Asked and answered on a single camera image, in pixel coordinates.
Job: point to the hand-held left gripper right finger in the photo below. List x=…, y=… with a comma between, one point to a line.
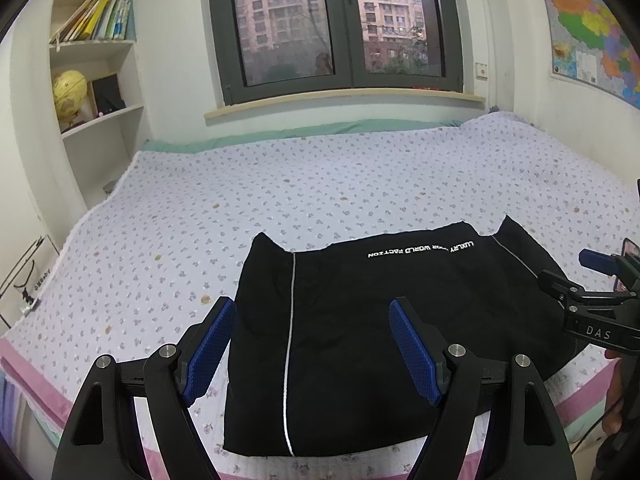
x=417, y=350

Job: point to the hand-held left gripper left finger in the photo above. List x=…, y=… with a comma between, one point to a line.
x=210, y=350

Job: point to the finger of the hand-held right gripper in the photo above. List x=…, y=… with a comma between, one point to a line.
x=595, y=260
x=560, y=285

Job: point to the black jacket with grey piping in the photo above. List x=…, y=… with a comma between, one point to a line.
x=350, y=335

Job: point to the person's right hand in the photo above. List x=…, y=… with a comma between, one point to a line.
x=614, y=390

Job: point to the white floral bedspread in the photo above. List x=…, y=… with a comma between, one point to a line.
x=250, y=185

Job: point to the pink bed sheet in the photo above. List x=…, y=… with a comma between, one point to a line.
x=30, y=380

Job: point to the white paper bag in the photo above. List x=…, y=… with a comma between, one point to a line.
x=25, y=280

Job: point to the green bed sheet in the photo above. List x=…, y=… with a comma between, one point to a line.
x=225, y=142

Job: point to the wooden window sill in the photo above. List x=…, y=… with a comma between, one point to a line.
x=350, y=102

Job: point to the black box on shelf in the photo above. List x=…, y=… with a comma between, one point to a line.
x=106, y=94

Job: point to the yellow globe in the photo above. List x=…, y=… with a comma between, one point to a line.
x=70, y=96

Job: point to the white built-in bookshelf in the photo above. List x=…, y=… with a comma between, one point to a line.
x=100, y=49

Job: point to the dark framed window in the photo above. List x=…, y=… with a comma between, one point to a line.
x=345, y=35

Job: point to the row of colourful books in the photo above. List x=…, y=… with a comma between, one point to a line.
x=95, y=15

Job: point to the white wall socket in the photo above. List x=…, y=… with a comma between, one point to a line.
x=481, y=70

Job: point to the colourful wall map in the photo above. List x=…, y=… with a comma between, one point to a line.
x=595, y=30

